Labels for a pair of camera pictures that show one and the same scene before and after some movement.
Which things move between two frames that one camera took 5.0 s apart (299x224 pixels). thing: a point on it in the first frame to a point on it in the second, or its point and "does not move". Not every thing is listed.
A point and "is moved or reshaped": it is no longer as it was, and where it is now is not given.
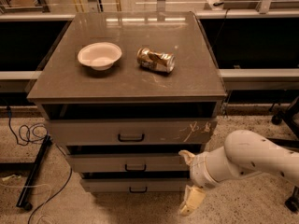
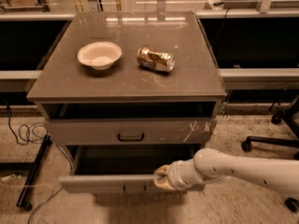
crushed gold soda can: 159,62 does not move
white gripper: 198,171 to 175,175
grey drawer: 126,162 is moved or reshaped
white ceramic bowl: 100,55 does not move
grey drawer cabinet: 126,93 does not move
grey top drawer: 131,131 does not move
